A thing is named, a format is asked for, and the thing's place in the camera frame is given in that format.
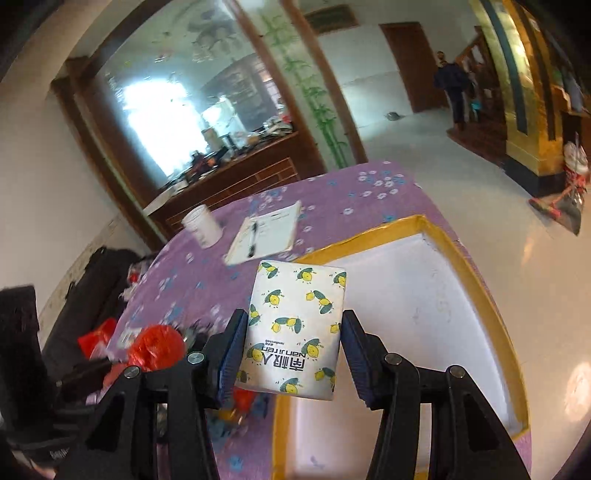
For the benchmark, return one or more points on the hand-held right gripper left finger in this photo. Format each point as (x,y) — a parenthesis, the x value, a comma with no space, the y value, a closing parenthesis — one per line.
(231,360)

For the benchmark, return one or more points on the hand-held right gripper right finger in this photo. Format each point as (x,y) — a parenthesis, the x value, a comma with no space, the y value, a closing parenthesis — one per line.
(358,360)

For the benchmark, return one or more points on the lemon print tissue pack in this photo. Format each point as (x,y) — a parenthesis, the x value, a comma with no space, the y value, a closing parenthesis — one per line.
(295,323)

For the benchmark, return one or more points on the yellow-edged white box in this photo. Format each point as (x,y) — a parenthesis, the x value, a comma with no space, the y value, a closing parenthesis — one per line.
(415,300)

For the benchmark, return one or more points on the red plastic bag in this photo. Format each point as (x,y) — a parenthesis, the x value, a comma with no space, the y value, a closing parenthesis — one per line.
(154,346)

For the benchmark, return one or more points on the black bag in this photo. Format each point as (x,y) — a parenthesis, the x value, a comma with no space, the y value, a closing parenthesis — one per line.
(97,281)
(18,350)

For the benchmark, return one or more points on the black pen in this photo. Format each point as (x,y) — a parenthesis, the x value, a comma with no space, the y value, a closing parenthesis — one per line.
(252,240)

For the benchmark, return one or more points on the white notebook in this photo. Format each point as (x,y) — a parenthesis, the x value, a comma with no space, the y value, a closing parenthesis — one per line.
(272,230)

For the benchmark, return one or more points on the white cup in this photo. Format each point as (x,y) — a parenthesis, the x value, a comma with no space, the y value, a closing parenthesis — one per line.
(203,226)

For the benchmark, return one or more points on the wooden cabinet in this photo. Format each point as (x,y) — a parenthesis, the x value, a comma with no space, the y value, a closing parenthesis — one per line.
(258,170)

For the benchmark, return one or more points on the red broom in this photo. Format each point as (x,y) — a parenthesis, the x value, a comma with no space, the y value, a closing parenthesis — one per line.
(547,207)

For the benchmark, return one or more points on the small metal pot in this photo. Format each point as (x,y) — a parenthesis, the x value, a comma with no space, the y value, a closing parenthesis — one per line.
(393,116)

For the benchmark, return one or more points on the metal dustpan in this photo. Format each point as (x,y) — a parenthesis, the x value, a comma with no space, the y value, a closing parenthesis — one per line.
(570,214)

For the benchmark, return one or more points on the bamboo print panel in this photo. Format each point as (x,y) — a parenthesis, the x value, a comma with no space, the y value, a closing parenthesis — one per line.
(314,92)

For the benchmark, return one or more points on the wooden staircase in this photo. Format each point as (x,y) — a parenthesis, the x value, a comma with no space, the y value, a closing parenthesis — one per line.
(480,115)

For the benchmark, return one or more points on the golden pillar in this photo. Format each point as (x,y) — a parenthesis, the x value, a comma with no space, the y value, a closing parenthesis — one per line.
(521,138)

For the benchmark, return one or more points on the white bucket with bags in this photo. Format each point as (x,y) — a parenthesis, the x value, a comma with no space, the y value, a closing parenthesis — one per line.
(576,159)

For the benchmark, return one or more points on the brown wooden door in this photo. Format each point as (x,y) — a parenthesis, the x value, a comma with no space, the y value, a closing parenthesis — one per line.
(411,64)

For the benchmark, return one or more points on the large etched wall mirror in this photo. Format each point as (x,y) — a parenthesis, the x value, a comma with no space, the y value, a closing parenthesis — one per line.
(184,92)

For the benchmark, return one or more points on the framed wall picture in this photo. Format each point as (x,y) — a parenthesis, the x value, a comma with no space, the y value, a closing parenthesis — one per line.
(330,18)

